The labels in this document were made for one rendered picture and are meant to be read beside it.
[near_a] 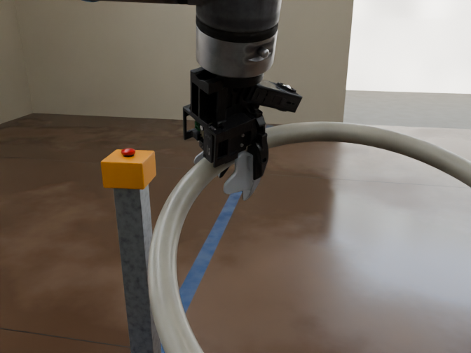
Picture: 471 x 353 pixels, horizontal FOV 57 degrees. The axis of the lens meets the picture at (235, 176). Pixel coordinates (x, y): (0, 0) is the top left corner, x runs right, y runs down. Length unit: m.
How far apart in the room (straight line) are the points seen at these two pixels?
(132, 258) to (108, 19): 5.61
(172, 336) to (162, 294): 0.04
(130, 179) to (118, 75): 5.58
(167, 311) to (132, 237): 0.91
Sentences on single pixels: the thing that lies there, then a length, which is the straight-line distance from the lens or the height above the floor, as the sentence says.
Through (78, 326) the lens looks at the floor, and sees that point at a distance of 2.41.
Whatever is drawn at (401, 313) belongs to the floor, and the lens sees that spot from 2.51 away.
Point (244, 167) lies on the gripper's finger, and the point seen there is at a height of 1.26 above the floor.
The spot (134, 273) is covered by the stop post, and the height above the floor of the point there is 0.71.
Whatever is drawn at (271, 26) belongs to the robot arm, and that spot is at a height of 1.44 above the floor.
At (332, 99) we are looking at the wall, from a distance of 6.13.
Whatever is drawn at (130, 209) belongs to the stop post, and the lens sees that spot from 1.28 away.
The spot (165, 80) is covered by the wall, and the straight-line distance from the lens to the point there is 6.48.
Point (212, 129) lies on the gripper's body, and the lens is 0.51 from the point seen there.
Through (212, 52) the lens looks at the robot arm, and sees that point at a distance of 0.48.
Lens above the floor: 1.45
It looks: 20 degrees down
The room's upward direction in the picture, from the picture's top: straight up
